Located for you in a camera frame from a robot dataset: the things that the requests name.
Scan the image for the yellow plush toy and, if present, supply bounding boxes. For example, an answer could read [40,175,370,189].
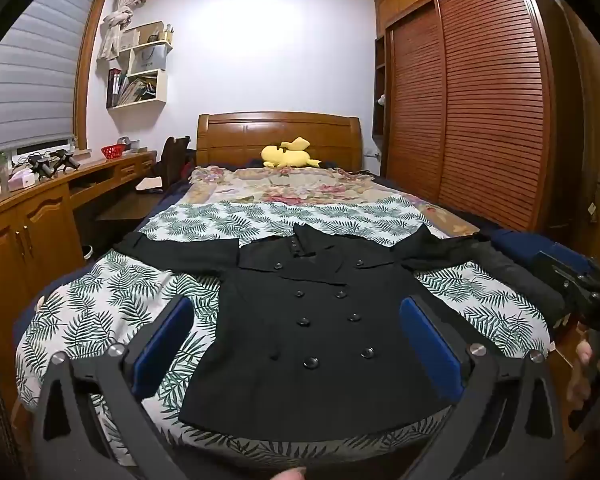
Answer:
[261,136,323,169]

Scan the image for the person's right hand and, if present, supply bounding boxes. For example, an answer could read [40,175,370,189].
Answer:
[566,337,598,403]

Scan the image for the dark wooden chair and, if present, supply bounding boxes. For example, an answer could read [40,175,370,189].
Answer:
[157,135,192,191]

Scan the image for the wooden bed headboard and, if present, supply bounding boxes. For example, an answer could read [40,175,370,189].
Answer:
[196,111,363,172]

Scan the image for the tied beige curtain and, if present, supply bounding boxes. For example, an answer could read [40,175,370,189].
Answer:
[96,0,147,63]

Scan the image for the dark grey folded garment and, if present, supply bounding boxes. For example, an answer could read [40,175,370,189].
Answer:
[472,240,568,331]

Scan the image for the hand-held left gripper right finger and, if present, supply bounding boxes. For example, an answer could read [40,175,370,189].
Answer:
[399,294,566,480]

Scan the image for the black handheld device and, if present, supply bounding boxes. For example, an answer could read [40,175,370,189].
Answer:
[27,152,56,181]
[50,149,81,170]

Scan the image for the leaf print bed sheet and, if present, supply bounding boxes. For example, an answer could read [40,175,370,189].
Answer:
[15,195,553,471]

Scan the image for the grey window blind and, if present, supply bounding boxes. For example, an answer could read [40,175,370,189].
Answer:
[0,0,103,158]

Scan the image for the wooden desk cabinet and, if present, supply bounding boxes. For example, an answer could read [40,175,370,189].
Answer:
[0,150,161,411]

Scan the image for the pink tissue box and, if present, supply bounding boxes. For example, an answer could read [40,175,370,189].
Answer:
[7,169,37,192]

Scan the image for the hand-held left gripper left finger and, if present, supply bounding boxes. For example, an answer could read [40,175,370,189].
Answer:
[32,294,196,480]

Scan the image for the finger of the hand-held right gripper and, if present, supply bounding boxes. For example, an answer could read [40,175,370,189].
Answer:
[534,251,588,307]

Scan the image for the black double-breasted coat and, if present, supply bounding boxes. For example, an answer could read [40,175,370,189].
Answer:
[114,222,491,448]

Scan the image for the white wall shelf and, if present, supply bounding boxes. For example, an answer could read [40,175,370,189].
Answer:
[106,21,175,110]

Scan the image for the wooden louvered wardrobe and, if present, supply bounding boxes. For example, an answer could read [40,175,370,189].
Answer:
[372,0,600,251]

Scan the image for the floral quilt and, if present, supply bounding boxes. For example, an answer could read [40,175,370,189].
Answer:
[180,164,481,238]

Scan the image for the navy folded garment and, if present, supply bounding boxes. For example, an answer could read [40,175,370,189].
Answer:
[490,227,596,271]

